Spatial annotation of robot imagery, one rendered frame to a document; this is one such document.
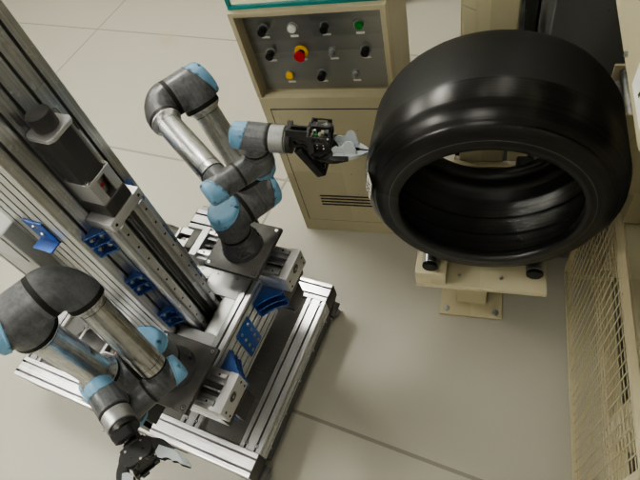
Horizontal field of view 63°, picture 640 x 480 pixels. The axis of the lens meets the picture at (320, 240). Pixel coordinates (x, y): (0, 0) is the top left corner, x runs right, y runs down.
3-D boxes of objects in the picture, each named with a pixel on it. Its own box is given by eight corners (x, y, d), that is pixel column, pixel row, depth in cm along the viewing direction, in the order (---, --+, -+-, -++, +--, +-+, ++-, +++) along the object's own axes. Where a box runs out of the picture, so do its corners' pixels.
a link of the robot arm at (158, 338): (186, 357, 159) (167, 338, 148) (150, 388, 156) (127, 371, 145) (167, 331, 165) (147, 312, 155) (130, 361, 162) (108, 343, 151)
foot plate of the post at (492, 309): (444, 264, 253) (444, 261, 251) (503, 269, 245) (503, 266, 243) (439, 313, 239) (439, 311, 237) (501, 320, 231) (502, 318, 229)
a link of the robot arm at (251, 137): (240, 133, 144) (232, 112, 137) (278, 137, 142) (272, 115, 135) (232, 156, 141) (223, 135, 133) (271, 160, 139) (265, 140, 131)
